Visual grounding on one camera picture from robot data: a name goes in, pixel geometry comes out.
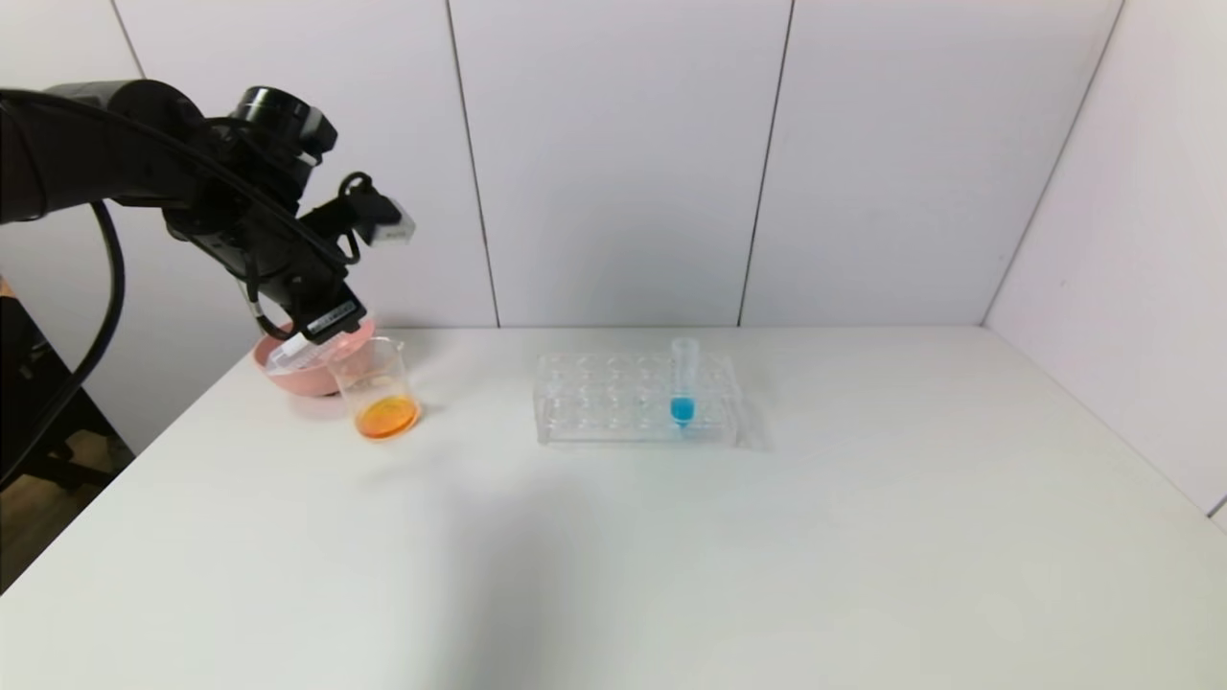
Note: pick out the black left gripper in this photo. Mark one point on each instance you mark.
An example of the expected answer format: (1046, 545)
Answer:
(333, 317)

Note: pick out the yellow pigment test tube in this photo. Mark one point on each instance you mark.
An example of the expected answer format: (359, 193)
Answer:
(292, 355)

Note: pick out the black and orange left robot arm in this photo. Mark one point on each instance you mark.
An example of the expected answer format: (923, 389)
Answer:
(115, 144)

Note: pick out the clear glass beaker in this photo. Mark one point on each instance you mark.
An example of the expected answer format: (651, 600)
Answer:
(385, 417)

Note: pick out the clear acrylic test tube rack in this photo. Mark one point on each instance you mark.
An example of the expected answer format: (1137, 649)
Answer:
(594, 422)

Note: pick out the blue pigment test tube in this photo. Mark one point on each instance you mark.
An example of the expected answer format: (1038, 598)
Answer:
(682, 410)

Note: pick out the pink plastic bowl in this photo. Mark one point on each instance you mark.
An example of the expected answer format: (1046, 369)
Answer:
(288, 379)

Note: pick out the black chair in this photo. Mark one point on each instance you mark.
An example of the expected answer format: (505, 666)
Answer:
(48, 422)

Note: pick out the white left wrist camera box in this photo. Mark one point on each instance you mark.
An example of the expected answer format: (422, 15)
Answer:
(395, 225)

